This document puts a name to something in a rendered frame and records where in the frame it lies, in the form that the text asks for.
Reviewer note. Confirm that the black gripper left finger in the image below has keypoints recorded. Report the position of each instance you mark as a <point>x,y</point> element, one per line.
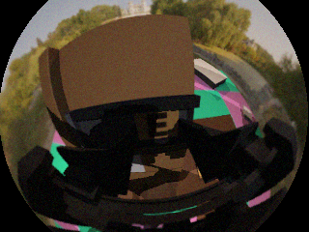
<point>111,160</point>

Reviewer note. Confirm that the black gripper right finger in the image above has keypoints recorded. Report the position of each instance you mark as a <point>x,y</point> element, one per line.
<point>210,147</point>

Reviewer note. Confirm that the beige flat rectangular box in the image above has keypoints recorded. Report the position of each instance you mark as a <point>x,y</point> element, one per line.
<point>208,73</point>

